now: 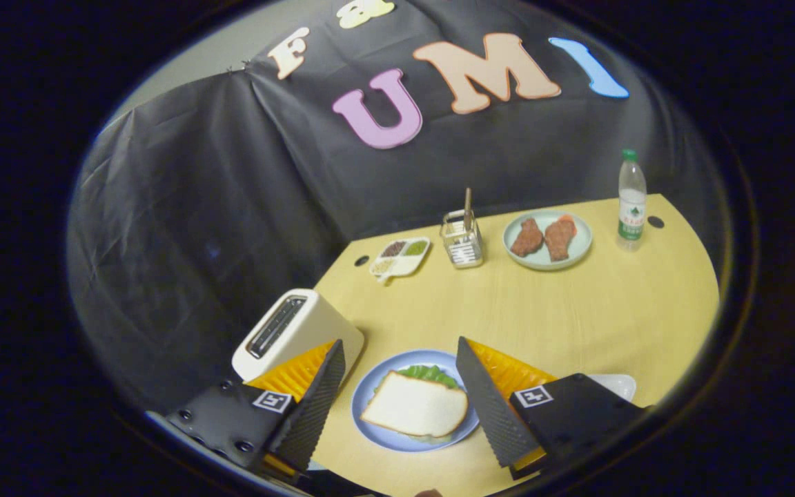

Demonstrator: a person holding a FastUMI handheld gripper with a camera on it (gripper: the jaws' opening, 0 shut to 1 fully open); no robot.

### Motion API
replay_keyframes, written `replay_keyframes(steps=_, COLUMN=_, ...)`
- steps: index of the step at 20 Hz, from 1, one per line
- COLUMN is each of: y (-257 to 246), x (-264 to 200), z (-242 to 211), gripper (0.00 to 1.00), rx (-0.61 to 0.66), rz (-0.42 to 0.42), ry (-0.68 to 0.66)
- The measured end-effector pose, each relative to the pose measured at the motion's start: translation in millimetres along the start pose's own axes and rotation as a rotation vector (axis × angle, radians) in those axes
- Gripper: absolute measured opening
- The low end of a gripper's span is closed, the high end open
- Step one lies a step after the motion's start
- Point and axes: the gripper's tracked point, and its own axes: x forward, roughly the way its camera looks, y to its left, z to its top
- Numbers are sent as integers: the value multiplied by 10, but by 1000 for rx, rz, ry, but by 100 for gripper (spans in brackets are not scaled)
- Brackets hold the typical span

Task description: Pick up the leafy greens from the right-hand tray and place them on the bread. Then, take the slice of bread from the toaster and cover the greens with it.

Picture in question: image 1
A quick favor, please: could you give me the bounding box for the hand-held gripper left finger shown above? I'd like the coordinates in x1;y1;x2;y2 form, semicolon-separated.
166;338;346;477

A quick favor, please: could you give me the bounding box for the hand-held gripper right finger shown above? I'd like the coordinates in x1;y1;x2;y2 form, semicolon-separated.
455;336;647;480

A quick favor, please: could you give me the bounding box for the green lettuce leaf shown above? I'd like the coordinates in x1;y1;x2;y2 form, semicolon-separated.
373;365;460;391

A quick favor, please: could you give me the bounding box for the plain toast bread slice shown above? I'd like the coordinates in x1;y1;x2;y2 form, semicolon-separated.
360;371;469;438

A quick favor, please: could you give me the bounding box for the blue round plate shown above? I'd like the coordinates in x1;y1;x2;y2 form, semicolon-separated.
351;349;481;453

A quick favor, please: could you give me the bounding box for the white toaster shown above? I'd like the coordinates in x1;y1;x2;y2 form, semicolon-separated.
232;288;365;382

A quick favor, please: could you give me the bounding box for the white square plate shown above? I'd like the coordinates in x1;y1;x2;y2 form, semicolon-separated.
587;373;637;402

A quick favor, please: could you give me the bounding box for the pale green plate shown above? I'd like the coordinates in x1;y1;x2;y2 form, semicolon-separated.
502;209;593;271

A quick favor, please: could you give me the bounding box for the white divided bean dish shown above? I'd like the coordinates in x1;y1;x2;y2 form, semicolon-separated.
369;237;431;284

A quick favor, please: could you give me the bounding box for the brown meat patty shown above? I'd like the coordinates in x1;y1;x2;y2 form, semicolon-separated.
544;215;578;262
510;217;544;258

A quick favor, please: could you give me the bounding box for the black backdrop cloth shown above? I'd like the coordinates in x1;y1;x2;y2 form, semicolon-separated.
66;0;723;415

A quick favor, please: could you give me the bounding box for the clear water bottle green cap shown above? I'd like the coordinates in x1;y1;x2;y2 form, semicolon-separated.
616;149;647;252

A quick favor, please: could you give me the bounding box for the wire mesh utensil holder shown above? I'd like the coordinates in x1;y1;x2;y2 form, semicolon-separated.
440;209;484;269

